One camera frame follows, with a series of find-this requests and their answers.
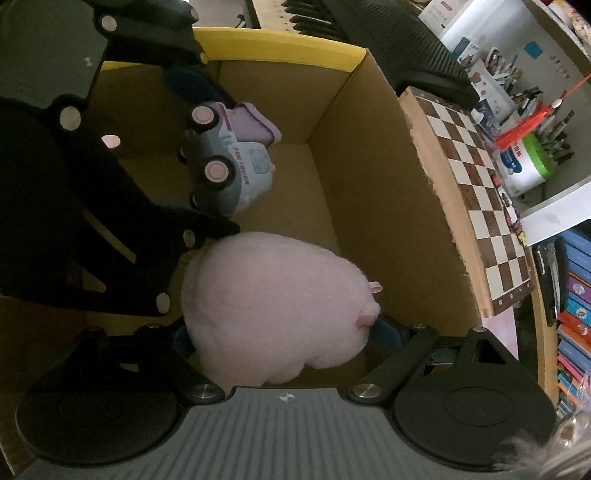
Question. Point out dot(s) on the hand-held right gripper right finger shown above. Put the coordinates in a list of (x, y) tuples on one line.
[(384, 338)]

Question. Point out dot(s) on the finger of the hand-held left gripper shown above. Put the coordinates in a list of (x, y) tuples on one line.
[(182, 84), (207, 225)]

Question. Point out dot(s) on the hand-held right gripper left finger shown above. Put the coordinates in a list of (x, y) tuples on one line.
[(179, 342)]

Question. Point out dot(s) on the grey plush toy truck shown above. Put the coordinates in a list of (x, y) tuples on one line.
[(244, 166)]

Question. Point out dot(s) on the pink plush pig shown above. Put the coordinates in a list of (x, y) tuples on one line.
[(277, 300)]

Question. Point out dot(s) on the yellow cardboard box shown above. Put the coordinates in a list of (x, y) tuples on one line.
[(378, 207)]

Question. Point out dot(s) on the stack of dark books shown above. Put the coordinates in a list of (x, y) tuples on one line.
[(547, 281)]

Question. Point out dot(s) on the wooden chessboard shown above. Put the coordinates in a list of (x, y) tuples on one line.
[(475, 184)]

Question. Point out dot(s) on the grey fluffy fur tuft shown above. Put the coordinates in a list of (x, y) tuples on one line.
[(526, 454)]

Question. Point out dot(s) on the row of colourful books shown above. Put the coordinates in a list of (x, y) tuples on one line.
[(575, 323)]

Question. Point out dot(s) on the white shelf unit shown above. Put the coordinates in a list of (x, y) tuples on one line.
[(554, 221)]

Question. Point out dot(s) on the green white pen holder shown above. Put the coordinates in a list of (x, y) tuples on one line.
[(526, 166)]

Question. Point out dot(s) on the black electronic keyboard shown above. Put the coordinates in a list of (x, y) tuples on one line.
[(406, 37)]

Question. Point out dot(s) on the red tassel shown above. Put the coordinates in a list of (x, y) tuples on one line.
[(521, 131)]

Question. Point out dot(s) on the bear print pen holder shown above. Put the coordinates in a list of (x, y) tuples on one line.
[(494, 74)]

